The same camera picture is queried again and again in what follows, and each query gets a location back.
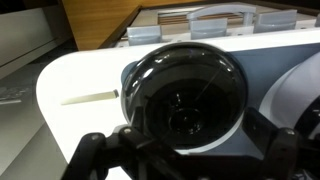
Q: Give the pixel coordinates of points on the grey stove knob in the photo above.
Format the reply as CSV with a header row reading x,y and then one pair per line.
x,y
275,22
144,36
208,30
318,20

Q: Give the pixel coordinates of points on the grey metal cabinet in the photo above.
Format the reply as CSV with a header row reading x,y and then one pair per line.
x,y
23,36

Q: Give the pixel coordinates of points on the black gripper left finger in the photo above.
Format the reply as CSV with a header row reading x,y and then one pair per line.
x,y
110,150

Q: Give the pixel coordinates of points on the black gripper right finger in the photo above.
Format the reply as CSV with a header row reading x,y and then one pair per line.
x,y
286,153

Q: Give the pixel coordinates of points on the dark glass pot lid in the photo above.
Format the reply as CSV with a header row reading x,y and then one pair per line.
x,y
186,83

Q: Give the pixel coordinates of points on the white and black toy kitchen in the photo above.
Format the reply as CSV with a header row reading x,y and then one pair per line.
x,y
83,73

